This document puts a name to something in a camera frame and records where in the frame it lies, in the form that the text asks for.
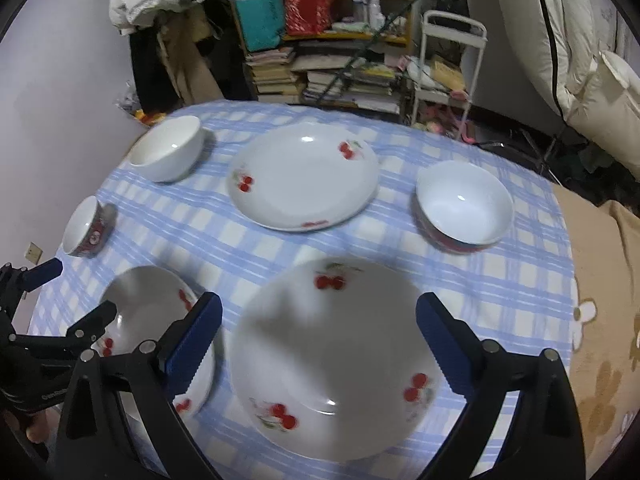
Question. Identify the white utility cart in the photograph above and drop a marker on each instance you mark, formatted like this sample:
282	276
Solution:
440	82

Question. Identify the plain white bowl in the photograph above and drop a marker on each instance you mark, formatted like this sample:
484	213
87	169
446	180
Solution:
168	150

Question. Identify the red gift bag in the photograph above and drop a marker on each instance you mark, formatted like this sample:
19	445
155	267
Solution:
307	17

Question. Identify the small bowl red emblem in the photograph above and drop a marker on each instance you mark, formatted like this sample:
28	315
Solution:
89	228

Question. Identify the wall socket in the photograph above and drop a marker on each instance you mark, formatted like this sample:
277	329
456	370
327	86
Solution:
33	253

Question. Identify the white recliner chair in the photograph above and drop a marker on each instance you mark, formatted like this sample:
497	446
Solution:
575	54

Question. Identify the left hand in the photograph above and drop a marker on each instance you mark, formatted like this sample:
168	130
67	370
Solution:
44	426

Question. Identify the green pole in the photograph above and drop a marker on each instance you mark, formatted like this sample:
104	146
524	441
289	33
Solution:
340	75

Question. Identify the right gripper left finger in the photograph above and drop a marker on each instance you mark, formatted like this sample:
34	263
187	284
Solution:
94	440

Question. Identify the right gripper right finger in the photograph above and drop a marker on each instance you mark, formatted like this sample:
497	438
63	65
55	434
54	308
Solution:
544	439

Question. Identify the yellow wooden shelf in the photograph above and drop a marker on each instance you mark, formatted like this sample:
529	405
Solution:
371	82

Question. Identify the large cherry plate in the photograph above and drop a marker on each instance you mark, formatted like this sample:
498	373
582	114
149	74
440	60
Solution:
148	299

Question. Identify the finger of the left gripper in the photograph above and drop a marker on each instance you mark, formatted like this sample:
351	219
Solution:
37	276
92	326

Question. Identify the teal bag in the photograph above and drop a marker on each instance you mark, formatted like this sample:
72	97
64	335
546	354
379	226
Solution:
262	23

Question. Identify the beige floral blanket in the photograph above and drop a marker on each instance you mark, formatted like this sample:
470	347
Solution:
604	327

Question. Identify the stack of books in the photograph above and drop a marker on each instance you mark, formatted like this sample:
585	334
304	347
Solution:
272	77

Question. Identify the red patterned bowl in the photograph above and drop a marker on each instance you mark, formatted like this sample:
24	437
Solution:
464	207

